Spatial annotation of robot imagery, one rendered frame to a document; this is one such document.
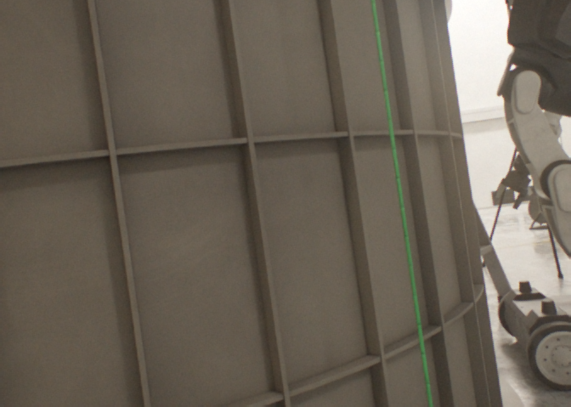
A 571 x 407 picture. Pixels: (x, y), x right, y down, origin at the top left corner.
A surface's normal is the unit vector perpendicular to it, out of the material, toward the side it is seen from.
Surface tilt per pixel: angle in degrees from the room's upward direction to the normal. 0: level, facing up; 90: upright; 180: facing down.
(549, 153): 90
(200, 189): 90
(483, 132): 90
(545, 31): 94
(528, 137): 112
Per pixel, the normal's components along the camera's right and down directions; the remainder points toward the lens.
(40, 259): 0.22, -0.04
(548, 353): -0.20, 0.02
